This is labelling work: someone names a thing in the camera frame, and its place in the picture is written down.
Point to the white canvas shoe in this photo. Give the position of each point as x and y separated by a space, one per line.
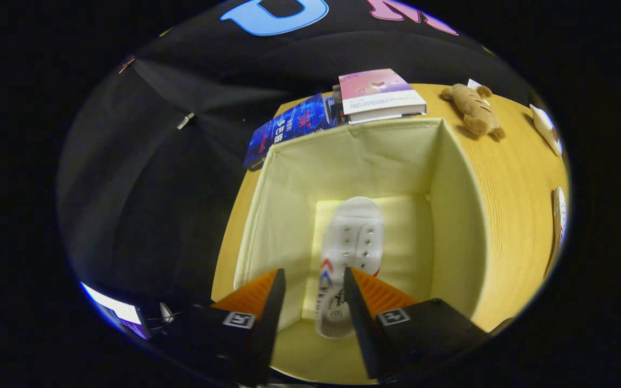
353 231
560 215

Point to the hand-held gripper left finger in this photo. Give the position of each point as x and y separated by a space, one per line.
270 328

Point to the cream fabric storage box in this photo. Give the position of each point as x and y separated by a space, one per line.
289 188

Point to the white soft toy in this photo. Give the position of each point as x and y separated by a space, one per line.
547 126

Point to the pink cover book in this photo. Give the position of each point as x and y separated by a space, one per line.
375 86

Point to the copper cloth clip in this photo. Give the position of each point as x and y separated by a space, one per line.
126 64

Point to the brown plush toy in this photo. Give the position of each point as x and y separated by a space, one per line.
475 110

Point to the silver cloth clip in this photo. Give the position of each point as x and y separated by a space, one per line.
185 120

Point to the computer monitor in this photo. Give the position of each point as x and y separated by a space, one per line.
116 310

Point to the blue cover book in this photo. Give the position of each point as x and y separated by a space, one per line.
289 129

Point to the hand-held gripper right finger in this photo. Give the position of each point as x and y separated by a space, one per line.
359 328

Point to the black backdrop cloth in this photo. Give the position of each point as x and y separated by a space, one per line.
143 205

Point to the grey book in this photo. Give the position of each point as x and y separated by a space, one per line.
386 118

